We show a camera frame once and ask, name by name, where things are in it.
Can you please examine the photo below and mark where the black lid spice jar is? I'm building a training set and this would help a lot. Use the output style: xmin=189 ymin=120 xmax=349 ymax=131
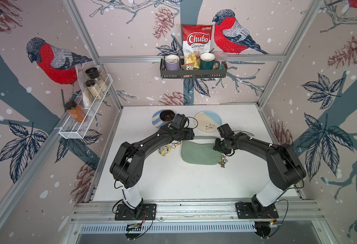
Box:
xmin=85 ymin=79 xmax=103 ymax=100

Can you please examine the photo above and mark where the blue striped plate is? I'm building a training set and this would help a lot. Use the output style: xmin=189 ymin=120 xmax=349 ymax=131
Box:
xmin=152 ymin=109 xmax=170 ymax=129

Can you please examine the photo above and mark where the red Chuba chips bag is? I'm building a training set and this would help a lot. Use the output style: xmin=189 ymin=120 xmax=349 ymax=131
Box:
xmin=181 ymin=24 xmax=213 ymax=56

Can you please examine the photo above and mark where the dark small bowl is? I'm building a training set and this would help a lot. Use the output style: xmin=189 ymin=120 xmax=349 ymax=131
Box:
xmin=159 ymin=109 xmax=175 ymax=123

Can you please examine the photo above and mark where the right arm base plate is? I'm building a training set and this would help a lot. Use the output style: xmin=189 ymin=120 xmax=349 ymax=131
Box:
xmin=235 ymin=201 xmax=279 ymax=219

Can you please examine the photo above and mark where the yellow white plush keychain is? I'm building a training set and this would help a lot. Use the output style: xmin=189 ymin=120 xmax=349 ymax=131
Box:
xmin=159 ymin=144 xmax=172 ymax=157

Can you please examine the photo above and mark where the clear plastic bag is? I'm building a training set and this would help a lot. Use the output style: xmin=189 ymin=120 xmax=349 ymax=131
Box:
xmin=75 ymin=64 xmax=94 ymax=108

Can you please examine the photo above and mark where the red green charm decoration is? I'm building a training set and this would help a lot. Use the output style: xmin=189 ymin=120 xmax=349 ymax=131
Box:
xmin=219 ymin=155 xmax=228 ymax=168

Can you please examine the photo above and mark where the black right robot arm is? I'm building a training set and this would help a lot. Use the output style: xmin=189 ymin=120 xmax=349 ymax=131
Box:
xmin=214 ymin=124 xmax=307 ymax=218

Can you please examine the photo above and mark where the green mug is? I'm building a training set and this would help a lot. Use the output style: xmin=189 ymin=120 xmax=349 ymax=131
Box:
xmin=200 ymin=52 xmax=220 ymax=70

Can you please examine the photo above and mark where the green fabric bag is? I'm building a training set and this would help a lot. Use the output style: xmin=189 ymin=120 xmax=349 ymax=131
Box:
xmin=180 ymin=136 xmax=223 ymax=166

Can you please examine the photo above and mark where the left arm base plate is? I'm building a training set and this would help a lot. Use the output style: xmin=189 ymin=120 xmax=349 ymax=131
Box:
xmin=113 ymin=203 xmax=157 ymax=221

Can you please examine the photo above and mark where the pink lidded jar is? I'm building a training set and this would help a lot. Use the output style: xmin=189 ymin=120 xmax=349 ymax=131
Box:
xmin=213 ymin=51 xmax=228 ymax=70

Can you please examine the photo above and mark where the purple mug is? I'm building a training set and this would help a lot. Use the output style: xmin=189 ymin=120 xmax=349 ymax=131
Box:
xmin=164 ymin=54 xmax=180 ymax=71

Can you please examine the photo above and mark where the white wire wall rack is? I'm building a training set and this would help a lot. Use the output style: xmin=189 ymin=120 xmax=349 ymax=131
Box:
xmin=59 ymin=74 xmax=113 ymax=139

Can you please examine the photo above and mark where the cream and blue plate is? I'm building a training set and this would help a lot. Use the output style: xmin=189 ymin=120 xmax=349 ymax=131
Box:
xmin=195 ymin=110 xmax=222 ymax=133

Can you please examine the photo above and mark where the tall black lid jar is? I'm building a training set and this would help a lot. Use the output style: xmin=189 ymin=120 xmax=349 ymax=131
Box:
xmin=86 ymin=67 xmax=108 ymax=92

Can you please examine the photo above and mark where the black wall shelf basket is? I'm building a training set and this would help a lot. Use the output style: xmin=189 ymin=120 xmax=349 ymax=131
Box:
xmin=160 ymin=58 xmax=228 ymax=79

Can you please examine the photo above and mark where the yellow snack packet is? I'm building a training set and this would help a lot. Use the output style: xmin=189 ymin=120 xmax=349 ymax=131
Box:
xmin=183 ymin=51 xmax=200 ymax=70

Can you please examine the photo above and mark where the orange spice jar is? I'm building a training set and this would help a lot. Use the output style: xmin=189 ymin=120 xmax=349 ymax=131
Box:
xmin=65 ymin=101 xmax=87 ymax=123

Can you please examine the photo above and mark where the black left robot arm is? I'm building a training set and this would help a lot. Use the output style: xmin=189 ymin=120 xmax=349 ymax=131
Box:
xmin=110 ymin=114 xmax=195 ymax=210

